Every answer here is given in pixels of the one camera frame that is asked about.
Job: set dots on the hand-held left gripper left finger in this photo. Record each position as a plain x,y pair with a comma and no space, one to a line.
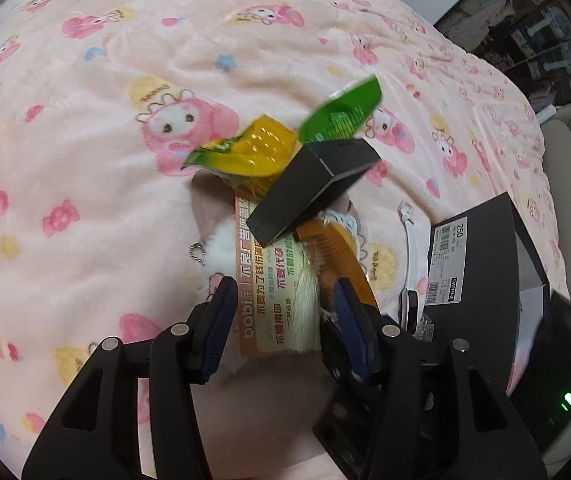
218,330

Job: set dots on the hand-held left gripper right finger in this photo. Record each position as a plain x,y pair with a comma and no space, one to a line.
350,330

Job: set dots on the white fur tassel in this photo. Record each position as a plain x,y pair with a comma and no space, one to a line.
308,305

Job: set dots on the orange red packet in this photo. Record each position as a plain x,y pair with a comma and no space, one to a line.
265,280

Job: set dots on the black cardboard box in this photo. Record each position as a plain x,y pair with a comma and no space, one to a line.
485,250

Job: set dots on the small black box frame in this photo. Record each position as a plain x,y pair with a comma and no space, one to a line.
305,185

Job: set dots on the orange comb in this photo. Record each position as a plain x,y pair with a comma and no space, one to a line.
338,255

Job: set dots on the yellow snack packet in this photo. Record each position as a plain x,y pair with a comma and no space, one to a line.
255,150

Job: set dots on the pink printed blanket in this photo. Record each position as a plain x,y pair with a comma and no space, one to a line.
90,185

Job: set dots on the cluttered storage shelf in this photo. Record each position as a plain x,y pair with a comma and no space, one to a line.
525,20

